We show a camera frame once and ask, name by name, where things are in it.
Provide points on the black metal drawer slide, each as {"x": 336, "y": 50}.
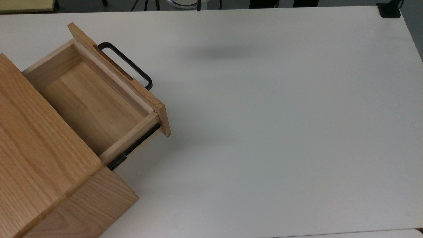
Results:
{"x": 132, "y": 149}

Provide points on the thin black pole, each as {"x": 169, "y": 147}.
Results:
{"x": 199, "y": 5}

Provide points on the pale yellow board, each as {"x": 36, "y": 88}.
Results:
{"x": 26, "y": 5}

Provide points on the black table clamp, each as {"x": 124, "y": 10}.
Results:
{"x": 390, "y": 11}

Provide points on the black tripod legs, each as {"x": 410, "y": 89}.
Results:
{"x": 145, "y": 4}

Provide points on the white round bowl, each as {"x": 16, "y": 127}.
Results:
{"x": 185, "y": 2}

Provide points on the wooden drawer cabinet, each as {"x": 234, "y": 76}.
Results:
{"x": 33, "y": 148}

